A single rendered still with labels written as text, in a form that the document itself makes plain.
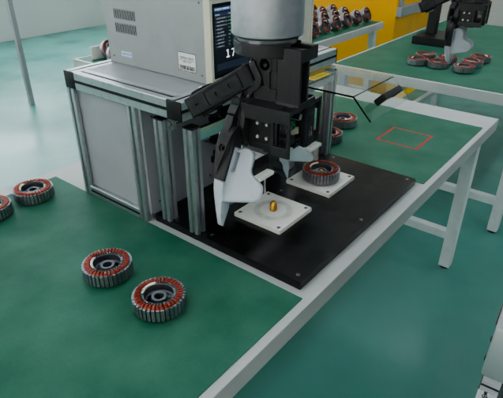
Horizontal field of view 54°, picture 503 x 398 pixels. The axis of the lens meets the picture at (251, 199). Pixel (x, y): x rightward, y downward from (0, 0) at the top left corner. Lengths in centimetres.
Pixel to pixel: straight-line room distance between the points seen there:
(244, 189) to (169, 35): 79
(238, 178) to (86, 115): 94
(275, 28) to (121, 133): 87
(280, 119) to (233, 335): 58
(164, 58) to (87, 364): 75
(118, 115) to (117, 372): 65
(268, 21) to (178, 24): 77
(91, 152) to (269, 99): 100
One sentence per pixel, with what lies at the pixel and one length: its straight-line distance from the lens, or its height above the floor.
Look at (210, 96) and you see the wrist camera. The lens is 58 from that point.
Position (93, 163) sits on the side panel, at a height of 85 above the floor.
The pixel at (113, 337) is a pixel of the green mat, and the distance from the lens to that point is 104.
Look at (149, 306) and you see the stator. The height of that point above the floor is 79.
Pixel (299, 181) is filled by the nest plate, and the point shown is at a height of 78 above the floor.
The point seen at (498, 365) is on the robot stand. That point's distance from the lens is 79.
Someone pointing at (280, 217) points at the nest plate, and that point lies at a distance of 130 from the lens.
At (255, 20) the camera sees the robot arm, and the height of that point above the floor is 138.
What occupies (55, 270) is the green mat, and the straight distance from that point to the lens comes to 125.
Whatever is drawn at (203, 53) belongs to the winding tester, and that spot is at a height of 119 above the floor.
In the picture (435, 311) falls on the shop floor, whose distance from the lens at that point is 231.
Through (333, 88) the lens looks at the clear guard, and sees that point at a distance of 139.
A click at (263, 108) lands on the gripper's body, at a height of 129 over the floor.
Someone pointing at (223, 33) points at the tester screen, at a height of 123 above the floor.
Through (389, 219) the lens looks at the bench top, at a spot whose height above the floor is 75.
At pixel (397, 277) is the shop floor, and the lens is 245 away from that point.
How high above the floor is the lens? 146
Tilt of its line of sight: 29 degrees down
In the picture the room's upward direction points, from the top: straight up
